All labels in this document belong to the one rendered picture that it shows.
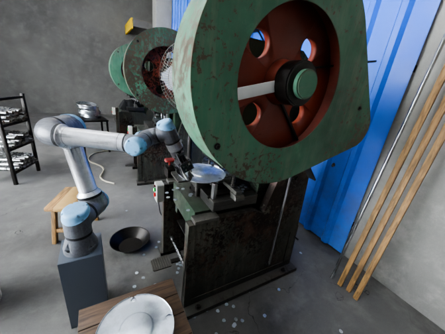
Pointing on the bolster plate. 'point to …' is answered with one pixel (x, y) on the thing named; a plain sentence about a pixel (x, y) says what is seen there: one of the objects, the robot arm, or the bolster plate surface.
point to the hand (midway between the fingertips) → (189, 178)
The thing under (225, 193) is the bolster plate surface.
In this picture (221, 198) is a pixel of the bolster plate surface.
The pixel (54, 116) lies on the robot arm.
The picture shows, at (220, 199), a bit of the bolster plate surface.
